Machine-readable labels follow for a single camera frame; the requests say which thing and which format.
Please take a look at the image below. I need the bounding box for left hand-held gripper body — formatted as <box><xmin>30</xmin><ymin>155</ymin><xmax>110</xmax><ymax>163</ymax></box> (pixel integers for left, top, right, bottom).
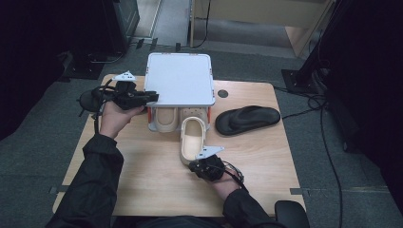
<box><xmin>110</xmin><ymin>70</ymin><xmax>150</xmax><ymax>111</ymax></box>

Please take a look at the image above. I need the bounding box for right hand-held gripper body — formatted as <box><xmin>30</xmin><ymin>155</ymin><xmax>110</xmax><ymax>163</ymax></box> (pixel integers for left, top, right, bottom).
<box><xmin>191</xmin><ymin>144</ymin><xmax>226</xmax><ymax>182</ymax></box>

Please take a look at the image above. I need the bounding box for cream clog shoe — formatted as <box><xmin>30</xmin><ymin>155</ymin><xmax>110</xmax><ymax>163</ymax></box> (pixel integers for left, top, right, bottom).
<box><xmin>153</xmin><ymin>107</ymin><xmax>180</xmax><ymax>134</ymax></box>
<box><xmin>179</xmin><ymin>107</ymin><xmax>207</xmax><ymax>166</ymax></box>

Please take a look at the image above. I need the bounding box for white shoe rack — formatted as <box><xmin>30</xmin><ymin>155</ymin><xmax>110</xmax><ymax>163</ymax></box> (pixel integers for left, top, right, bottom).
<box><xmin>144</xmin><ymin>51</ymin><xmax>217</xmax><ymax>134</ymax></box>

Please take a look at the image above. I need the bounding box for black flip-flop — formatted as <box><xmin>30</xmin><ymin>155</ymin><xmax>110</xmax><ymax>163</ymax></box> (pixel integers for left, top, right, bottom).
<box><xmin>214</xmin><ymin>104</ymin><xmax>282</xmax><ymax>137</ymax></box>
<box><xmin>77</xmin><ymin>86</ymin><xmax>121</xmax><ymax>114</ymax></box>

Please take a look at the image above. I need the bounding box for person's right hand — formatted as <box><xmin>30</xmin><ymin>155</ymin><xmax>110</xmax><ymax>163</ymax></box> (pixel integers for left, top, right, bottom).
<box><xmin>210</xmin><ymin>169</ymin><xmax>245</xmax><ymax>201</ymax></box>

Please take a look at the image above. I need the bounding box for person's left hand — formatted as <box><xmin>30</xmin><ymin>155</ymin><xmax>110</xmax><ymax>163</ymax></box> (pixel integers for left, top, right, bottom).
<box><xmin>99</xmin><ymin>101</ymin><xmax>145</xmax><ymax>140</ymax></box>

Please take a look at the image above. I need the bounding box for black stand base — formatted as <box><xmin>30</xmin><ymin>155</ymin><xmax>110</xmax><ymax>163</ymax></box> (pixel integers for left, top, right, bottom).
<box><xmin>60</xmin><ymin>51</ymin><xmax>125</xmax><ymax>81</ymax></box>

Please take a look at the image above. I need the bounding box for person's black jacket torso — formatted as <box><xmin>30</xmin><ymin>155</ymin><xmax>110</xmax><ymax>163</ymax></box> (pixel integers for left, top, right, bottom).
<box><xmin>112</xmin><ymin>215</ymin><xmax>227</xmax><ymax>228</ymax></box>

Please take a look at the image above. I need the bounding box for black cabinet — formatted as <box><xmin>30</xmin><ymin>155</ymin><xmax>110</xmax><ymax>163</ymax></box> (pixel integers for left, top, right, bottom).
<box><xmin>103</xmin><ymin>0</ymin><xmax>141</xmax><ymax>54</ymax></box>

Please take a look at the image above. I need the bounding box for grey floor tape strip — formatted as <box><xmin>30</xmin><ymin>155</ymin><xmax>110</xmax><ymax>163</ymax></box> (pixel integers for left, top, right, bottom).
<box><xmin>289</xmin><ymin>187</ymin><xmax>311</xmax><ymax>196</ymax></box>
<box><xmin>48</xmin><ymin>184</ymin><xmax>69</xmax><ymax>195</ymax></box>

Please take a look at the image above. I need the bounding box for black chair armrest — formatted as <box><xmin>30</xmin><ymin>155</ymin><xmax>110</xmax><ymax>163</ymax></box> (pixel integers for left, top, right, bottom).
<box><xmin>273</xmin><ymin>199</ymin><xmax>311</xmax><ymax>228</ymax></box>

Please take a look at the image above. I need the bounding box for black metal stand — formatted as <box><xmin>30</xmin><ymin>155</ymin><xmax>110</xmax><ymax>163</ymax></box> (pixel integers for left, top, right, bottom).
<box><xmin>280</xmin><ymin>0</ymin><xmax>348</xmax><ymax>95</ymax></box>

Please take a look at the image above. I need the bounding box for right hand-held gripper cable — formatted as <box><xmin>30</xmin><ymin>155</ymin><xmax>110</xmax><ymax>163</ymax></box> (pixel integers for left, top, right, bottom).
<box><xmin>218</xmin><ymin>161</ymin><xmax>250</xmax><ymax>193</ymax></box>

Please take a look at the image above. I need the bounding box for hand-held gripper cable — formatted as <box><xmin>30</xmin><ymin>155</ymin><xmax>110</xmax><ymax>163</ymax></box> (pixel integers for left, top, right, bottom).
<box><xmin>90</xmin><ymin>78</ymin><xmax>116</xmax><ymax>135</ymax></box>
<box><xmin>218</xmin><ymin>161</ymin><xmax>250</xmax><ymax>193</ymax></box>

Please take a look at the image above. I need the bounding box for left hand-held gripper cable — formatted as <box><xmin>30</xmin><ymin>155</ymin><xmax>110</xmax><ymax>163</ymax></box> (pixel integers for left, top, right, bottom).
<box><xmin>90</xmin><ymin>78</ymin><xmax>116</xmax><ymax>135</ymax></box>

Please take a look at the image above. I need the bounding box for black hanging cable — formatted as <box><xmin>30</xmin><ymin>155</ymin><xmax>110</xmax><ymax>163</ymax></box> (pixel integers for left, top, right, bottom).
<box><xmin>190</xmin><ymin>0</ymin><xmax>212</xmax><ymax>49</ymax></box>

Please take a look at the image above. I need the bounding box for black floor cable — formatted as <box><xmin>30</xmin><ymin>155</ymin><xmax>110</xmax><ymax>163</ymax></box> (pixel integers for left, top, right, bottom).
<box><xmin>273</xmin><ymin>85</ymin><xmax>346</xmax><ymax>228</ymax></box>

